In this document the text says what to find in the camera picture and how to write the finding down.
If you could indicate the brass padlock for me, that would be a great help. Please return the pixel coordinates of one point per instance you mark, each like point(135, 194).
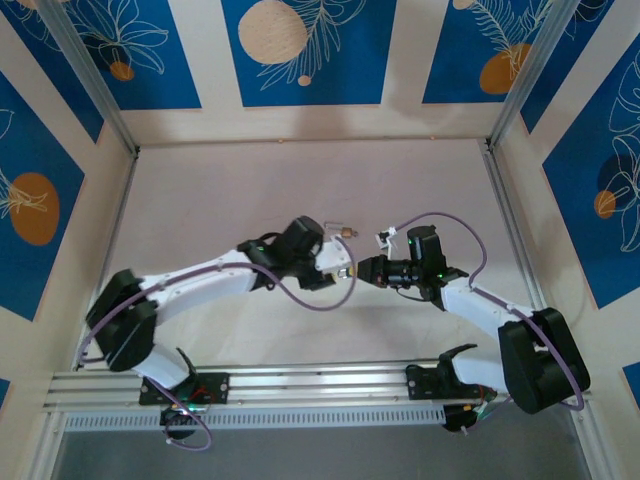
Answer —
point(346, 231)

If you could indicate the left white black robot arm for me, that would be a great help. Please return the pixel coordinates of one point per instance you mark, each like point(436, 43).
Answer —
point(200, 282)

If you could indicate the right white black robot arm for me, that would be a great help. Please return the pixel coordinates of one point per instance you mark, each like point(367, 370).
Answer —
point(530, 370)

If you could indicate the black base connector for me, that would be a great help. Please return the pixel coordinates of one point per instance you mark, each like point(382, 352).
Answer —
point(175, 417)
point(457, 420)

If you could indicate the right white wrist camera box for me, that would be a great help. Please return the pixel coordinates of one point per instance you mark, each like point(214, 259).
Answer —
point(386, 240)

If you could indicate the aluminium rail beam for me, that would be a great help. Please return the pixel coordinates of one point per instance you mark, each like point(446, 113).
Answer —
point(320, 385)

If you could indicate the aluminium side rail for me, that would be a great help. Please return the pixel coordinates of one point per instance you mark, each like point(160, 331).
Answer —
point(121, 200)
point(500, 175)

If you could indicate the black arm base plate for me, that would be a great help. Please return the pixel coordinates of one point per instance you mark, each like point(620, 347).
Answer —
point(420, 382)
point(220, 385)

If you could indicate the aluminium corner post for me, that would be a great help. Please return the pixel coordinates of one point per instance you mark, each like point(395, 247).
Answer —
point(535, 60)
point(85, 60)

